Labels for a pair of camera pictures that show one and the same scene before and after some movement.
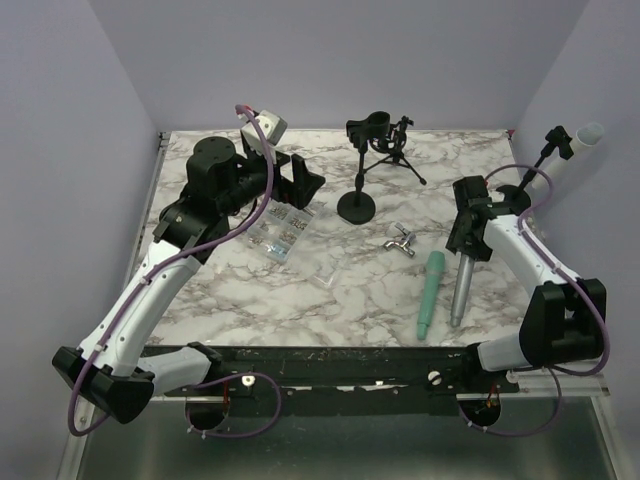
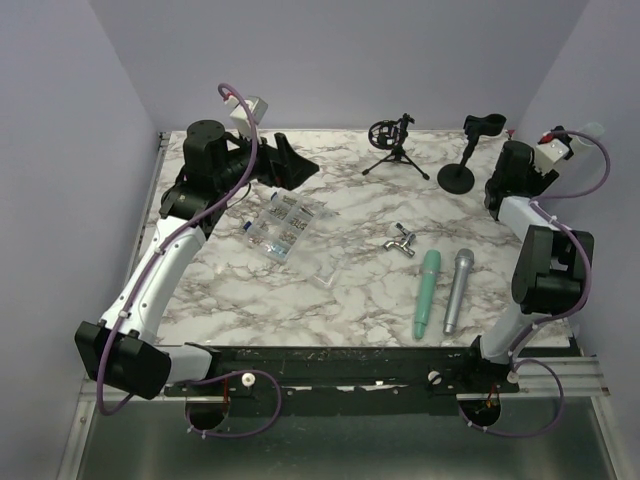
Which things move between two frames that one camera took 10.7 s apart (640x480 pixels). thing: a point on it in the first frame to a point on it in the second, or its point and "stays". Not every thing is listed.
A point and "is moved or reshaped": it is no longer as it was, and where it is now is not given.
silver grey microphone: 464,276 is moved or reshaped
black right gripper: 456,243 to 541,182
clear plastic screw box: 306,238 stays
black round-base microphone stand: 358,207 to 458,178
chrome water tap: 404,243 stays
